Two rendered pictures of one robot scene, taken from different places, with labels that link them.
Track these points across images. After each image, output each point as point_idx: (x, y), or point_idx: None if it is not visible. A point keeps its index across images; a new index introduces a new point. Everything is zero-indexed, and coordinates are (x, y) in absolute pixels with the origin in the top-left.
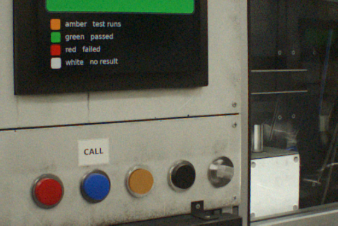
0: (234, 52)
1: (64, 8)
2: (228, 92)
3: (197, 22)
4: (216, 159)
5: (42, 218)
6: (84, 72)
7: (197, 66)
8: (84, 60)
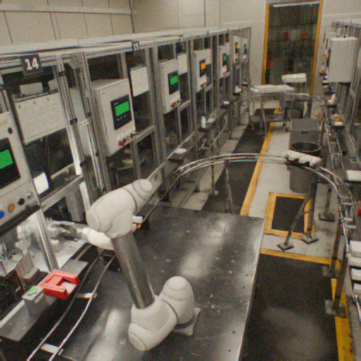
0: (25, 165)
1: None
2: (26, 175)
3: (14, 164)
4: (28, 193)
5: None
6: None
7: (17, 175)
8: None
